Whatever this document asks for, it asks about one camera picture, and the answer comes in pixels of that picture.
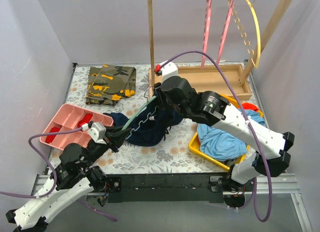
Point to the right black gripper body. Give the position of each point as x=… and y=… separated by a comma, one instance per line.
x=160, y=91

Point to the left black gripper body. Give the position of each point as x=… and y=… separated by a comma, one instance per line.
x=111, y=139

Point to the green hanger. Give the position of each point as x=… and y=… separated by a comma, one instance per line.
x=139, y=111

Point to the navy blue shorts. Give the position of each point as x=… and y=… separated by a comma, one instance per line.
x=154, y=129

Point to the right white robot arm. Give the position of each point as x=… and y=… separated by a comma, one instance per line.
x=271, y=155

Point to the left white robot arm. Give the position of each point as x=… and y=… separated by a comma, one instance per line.
x=74, y=177

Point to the camouflage shorts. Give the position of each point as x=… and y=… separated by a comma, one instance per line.
x=110, y=83

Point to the light blue shorts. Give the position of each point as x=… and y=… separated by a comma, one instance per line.
x=219, y=144

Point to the pink hanger right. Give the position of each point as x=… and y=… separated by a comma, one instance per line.
x=225, y=31

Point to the pink hanger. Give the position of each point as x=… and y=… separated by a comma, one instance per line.
x=225, y=31
x=207, y=23

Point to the yellow hanger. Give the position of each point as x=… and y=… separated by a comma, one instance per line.
x=255, y=54

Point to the pink hanger left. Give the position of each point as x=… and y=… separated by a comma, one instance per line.
x=207, y=23

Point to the red cloth in tray rear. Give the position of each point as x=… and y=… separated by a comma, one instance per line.
x=85, y=119

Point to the red cloth in tray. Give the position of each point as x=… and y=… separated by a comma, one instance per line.
x=85, y=119
x=50, y=138

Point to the wooden clothes rack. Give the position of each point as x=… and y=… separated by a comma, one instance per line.
x=205, y=78

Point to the pink divided organizer tray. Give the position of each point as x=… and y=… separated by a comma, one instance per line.
x=67, y=118

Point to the red cloth in tray front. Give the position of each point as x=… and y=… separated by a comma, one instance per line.
x=50, y=138

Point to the yellow plastic tray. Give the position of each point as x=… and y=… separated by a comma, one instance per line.
x=194, y=146

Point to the floral table mat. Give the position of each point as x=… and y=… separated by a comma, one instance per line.
x=171, y=155

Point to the orange garment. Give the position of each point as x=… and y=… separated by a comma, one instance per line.
x=250, y=106

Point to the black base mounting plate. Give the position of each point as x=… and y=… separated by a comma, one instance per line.
x=180, y=187

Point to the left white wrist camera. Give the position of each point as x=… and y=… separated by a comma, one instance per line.
x=96, y=130

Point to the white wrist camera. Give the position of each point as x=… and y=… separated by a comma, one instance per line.
x=166, y=70
x=96, y=130

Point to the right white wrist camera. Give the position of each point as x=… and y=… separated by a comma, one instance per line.
x=166, y=70

